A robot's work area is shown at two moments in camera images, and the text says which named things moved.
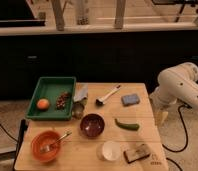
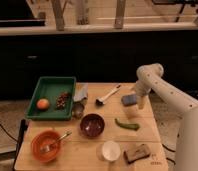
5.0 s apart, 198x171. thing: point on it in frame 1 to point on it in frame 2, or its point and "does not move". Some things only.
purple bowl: x=92 y=126 does not move
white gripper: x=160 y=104 to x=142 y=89
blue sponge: x=130 y=99 does not move
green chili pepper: x=133 y=127 does not move
